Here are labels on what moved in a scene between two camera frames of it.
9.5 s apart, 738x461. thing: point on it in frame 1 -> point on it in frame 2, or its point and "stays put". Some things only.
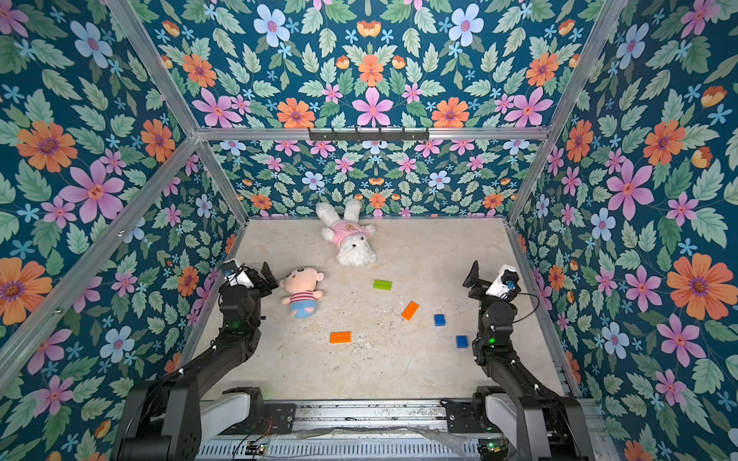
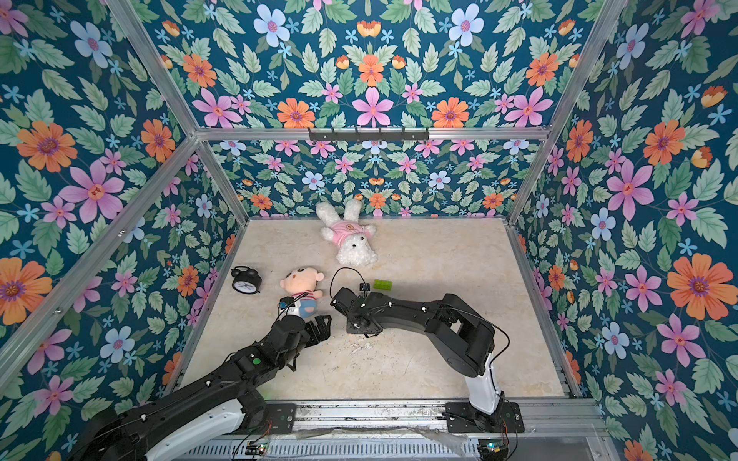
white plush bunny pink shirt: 348,233 stays put
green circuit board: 494,448 stays put
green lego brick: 382,284 stays put
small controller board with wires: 255,448 stays put
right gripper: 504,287 -> 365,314
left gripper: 265,290 -> 325,332
